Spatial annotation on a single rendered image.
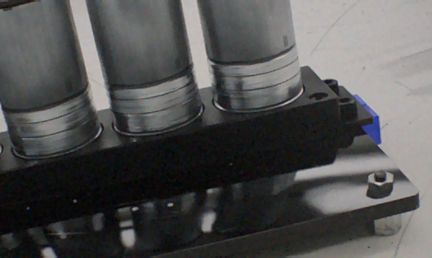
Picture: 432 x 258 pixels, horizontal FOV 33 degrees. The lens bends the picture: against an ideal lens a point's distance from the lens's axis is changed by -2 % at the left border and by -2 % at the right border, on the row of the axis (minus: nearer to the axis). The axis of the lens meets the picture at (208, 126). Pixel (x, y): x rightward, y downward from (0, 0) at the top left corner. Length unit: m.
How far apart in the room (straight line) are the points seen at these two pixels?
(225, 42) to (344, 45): 0.12
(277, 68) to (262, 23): 0.01
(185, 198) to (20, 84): 0.05
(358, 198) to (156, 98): 0.06
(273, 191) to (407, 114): 0.07
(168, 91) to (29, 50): 0.04
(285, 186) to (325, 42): 0.14
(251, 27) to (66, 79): 0.05
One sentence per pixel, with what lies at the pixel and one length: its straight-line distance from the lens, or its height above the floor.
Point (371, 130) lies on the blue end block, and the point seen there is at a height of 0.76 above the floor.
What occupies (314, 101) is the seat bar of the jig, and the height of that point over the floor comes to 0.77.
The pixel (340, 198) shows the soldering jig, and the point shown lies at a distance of 0.16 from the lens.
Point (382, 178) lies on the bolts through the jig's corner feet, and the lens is 0.17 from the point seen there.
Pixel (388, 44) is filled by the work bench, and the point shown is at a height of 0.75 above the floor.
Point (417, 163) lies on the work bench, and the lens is 0.20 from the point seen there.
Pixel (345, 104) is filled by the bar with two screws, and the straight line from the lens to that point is 0.20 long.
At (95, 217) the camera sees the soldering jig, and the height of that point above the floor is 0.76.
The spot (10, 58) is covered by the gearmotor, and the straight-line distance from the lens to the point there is 0.18.
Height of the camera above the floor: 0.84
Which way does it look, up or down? 23 degrees down
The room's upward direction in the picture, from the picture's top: 11 degrees counter-clockwise
